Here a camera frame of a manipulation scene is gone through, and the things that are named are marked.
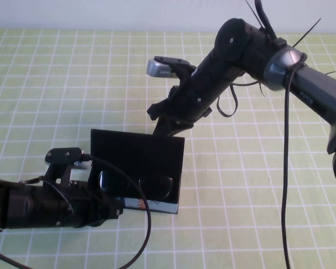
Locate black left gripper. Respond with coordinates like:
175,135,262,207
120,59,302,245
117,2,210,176
58,167,124,228

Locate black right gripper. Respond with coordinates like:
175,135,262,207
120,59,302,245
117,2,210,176
146,81,213,138

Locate black printed glasses case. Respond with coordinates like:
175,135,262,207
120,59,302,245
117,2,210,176
90,128,185,216

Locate black framed glasses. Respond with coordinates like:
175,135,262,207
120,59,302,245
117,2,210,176
97,169,174,201

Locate green checked tablecloth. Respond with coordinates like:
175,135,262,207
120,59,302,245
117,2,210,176
0,27,336,269

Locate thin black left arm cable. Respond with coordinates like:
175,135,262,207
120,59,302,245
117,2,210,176
0,153,152,269

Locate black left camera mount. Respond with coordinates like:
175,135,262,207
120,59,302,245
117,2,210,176
44,162,74,193

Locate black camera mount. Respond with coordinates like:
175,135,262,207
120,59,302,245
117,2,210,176
44,162,74,193
167,60,199,86

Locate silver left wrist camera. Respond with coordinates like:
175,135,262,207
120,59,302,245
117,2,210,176
44,146,92,170

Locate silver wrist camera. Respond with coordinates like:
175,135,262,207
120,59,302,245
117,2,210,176
44,146,92,170
146,55,189,79

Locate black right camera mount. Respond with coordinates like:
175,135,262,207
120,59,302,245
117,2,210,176
167,60,199,86

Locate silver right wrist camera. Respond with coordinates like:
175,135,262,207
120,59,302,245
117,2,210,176
146,55,189,79

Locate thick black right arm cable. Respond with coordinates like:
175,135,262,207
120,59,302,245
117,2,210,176
281,54,308,269

